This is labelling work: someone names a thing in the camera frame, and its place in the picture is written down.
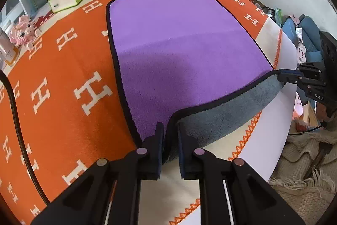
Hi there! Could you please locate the purple and grey towel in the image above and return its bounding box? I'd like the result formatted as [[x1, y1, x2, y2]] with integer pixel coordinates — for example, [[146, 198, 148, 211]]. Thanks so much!
[[106, 0, 283, 162]]

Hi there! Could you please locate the blue chair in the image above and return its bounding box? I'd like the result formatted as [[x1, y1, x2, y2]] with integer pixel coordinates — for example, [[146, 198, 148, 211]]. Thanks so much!
[[282, 14, 323, 62]]

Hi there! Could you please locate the orange H-pattern table runner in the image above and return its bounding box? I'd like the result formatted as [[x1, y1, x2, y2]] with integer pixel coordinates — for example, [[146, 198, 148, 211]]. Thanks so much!
[[1, 0, 296, 224]]

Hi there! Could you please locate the pink crochet toy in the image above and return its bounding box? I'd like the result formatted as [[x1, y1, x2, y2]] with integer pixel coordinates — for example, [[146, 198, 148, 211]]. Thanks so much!
[[9, 15, 41, 50]]

